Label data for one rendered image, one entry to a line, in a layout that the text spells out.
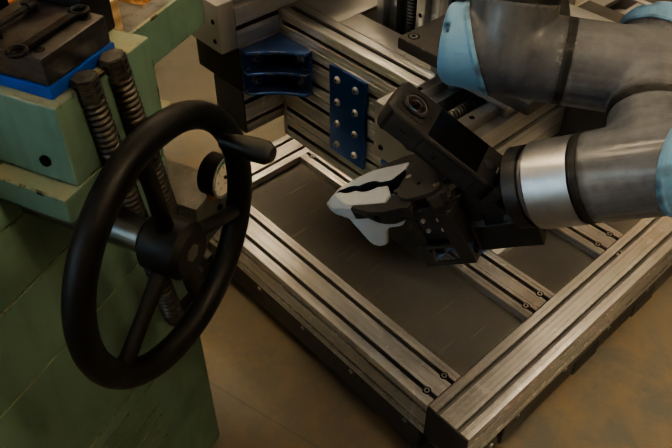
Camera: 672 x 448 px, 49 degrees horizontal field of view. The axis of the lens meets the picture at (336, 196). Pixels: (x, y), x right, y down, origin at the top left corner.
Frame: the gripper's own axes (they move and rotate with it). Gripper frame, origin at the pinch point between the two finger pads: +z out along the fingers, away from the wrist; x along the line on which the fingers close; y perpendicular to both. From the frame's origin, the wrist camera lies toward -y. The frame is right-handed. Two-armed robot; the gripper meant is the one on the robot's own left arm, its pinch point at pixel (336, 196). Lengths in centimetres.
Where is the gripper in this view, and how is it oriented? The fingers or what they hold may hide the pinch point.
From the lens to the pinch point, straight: 73.6
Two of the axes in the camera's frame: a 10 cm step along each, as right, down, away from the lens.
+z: -7.8, 1.3, 6.1
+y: 4.6, 7.7, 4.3
